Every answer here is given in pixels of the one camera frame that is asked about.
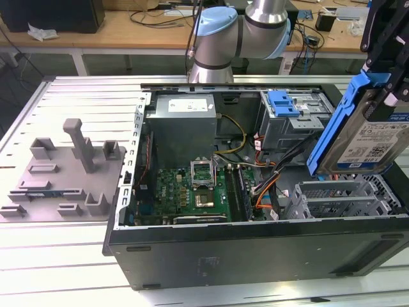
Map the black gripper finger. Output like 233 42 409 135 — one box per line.
360 0 399 72
369 18 409 123

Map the hard disk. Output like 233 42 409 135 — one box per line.
305 70 409 177

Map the metal disk bay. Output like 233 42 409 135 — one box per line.
284 174 400 221

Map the clear plastic bag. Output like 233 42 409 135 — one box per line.
348 20 364 36

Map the small black box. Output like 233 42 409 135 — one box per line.
315 11 337 32

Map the blue drive cage latch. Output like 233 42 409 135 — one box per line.
268 91 301 118

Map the metal optical drive cage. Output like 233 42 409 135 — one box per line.
258 90 336 164

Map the black waste bin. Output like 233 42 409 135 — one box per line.
231 57 249 76

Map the installed RAM stick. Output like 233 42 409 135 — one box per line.
236 166 256 221

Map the black RAM slot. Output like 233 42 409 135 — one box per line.
225 166 243 221

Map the metal socket cover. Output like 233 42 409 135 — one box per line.
190 155 215 189

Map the grey power supply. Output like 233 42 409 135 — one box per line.
145 93 221 170

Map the black PC case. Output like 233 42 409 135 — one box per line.
102 81 409 292

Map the CPU socket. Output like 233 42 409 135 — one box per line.
194 189 217 209

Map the graphics card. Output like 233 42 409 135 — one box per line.
172 214 229 225

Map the green motherboard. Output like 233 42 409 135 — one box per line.
132 164 268 224

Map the large black box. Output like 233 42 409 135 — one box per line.
0 0 106 35

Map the crumpled white plastic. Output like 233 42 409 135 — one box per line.
27 22 61 42

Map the grey parts rack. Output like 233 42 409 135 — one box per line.
0 118 127 225

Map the yellow wire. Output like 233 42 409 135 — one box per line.
214 113 247 155

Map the black cable bundle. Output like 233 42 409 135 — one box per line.
267 134 323 222

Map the orange wire bundle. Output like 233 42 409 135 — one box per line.
254 172 281 212

